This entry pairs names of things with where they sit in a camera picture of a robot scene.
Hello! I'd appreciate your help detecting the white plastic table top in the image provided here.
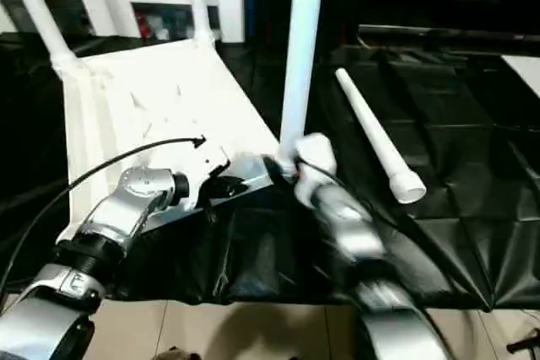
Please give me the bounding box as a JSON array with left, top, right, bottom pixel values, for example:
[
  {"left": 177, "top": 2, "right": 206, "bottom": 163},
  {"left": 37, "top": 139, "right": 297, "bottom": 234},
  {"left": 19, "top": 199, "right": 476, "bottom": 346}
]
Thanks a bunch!
[{"left": 52, "top": 37, "right": 296, "bottom": 247}]

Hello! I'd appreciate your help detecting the black glossy mat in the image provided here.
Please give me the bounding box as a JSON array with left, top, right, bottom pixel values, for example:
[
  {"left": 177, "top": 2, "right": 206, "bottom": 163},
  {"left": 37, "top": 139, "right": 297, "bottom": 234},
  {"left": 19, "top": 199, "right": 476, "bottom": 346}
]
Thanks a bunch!
[{"left": 0, "top": 30, "right": 540, "bottom": 313}]

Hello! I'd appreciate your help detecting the grey robot torso front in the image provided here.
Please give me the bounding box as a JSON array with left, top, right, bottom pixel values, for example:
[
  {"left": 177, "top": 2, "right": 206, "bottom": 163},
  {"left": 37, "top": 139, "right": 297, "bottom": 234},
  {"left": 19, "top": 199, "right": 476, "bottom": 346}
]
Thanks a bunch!
[{"left": 158, "top": 346, "right": 203, "bottom": 360}]

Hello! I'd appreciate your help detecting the long black bar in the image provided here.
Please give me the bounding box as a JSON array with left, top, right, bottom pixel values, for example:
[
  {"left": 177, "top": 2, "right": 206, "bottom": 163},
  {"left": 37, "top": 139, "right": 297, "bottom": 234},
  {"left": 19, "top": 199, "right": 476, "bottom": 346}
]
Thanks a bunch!
[{"left": 357, "top": 24, "right": 540, "bottom": 44}]

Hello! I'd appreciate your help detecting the flat white board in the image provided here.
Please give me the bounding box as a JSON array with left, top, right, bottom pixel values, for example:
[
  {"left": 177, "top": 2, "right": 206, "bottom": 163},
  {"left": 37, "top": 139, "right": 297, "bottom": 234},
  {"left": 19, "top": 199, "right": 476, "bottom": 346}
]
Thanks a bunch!
[{"left": 499, "top": 55, "right": 540, "bottom": 99}]

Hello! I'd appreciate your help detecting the black floor rod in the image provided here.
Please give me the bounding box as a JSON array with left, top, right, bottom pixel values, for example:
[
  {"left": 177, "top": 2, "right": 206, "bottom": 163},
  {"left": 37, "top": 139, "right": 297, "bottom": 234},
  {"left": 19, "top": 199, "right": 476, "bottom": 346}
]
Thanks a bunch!
[{"left": 505, "top": 332, "right": 540, "bottom": 355}]

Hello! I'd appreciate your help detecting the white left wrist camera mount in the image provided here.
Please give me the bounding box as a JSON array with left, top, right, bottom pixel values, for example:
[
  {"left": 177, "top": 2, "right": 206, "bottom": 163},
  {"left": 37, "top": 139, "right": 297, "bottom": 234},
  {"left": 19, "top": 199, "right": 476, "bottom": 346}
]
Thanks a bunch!
[{"left": 185, "top": 144, "right": 231, "bottom": 212}]

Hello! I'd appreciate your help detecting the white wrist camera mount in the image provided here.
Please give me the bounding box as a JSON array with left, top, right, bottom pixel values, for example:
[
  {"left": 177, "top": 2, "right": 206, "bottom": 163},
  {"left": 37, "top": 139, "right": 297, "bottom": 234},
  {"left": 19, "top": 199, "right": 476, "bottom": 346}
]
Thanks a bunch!
[
  {"left": 293, "top": 132, "right": 338, "bottom": 201},
  {"left": 185, "top": 144, "right": 231, "bottom": 212}
]

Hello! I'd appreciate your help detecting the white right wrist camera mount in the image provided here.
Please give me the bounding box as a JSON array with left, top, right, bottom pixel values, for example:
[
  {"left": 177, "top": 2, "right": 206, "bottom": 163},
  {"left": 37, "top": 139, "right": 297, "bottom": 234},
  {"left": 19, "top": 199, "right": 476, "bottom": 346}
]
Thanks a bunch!
[{"left": 293, "top": 132, "right": 338, "bottom": 201}]

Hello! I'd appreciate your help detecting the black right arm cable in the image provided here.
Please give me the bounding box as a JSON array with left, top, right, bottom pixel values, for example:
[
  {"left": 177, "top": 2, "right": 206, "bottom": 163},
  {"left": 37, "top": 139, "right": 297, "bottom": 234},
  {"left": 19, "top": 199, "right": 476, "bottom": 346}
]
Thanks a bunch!
[{"left": 301, "top": 159, "right": 499, "bottom": 360}]

